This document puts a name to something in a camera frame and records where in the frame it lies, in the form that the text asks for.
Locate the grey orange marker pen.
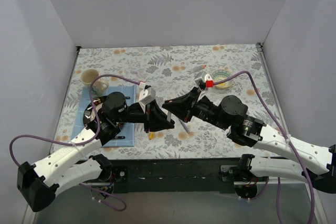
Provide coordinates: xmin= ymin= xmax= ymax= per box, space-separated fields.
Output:
xmin=190 ymin=65 xmax=206 ymax=73

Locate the yellow patterned bowl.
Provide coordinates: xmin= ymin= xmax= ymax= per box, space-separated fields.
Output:
xmin=211 ymin=69 xmax=233 ymax=89

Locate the beige ceramic mug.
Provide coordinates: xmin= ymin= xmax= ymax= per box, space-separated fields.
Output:
xmin=80 ymin=68 xmax=109 ymax=98

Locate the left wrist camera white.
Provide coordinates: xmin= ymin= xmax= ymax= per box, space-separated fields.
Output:
xmin=138 ymin=81 xmax=156 ymax=105

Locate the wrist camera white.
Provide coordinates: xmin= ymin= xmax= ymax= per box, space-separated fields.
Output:
xmin=194 ymin=71 xmax=214 ymax=90
xmin=138 ymin=81 xmax=156 ymax=105

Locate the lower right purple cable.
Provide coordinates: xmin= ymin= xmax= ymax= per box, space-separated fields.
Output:
xmin=236 ymin=176 xmax=283 ymax=224

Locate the purple cable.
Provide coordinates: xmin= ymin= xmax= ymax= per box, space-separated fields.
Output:
xmin=80 ymin=182 xmax=128 ymax=211
xmin=236 ymin=176 xmax=283 ymax=224
xmin=214 ymin=70 xmax=316 ymax=224
xmin=9 ymin=74 xmax=145 ymax=167

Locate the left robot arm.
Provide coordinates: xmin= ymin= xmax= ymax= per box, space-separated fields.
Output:
xmin=17 ymin=88 xmax=175 ymax=212

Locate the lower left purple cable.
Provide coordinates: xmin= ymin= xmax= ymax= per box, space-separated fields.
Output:
xmin=80 ymin=182 xmax=128 ymax=211

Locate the aluminium frame rail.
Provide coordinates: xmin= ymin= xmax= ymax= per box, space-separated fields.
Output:
xmin=234 ymin=177 xmax=329 ymax=223

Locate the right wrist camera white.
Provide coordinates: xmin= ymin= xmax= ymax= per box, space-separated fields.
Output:
xmin=194 ymin=71 xmax=214 ymax=90

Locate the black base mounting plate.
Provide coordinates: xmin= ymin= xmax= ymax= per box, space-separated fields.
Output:
xmin=104 ymin=158 xmax=271 ymax=195

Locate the purple marker pen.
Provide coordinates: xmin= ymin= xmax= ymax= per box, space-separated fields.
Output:
xmin=179 ymin=120 xmax=190 ymax=134

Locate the yellow pen cap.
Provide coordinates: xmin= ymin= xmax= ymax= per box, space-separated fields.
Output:
xmin=149 ymin=132 xmax=154 ymax=140

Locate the floral tablecloth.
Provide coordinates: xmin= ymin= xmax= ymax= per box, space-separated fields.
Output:
xmin=51 ymin=44 xmax=280 ymax=159

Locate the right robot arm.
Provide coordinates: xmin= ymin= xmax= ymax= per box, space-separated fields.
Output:
xmin=162 ymin=88 xmax=335 ymax=194

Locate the white pink marker pen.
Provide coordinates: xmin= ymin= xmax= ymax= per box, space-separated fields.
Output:
xmin=167 ymin=111 xmax=172 ymax=122

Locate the blue checked cloth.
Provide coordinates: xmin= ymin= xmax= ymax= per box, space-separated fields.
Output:
xmin=71 ymin=84 xmax=137 ymax=147

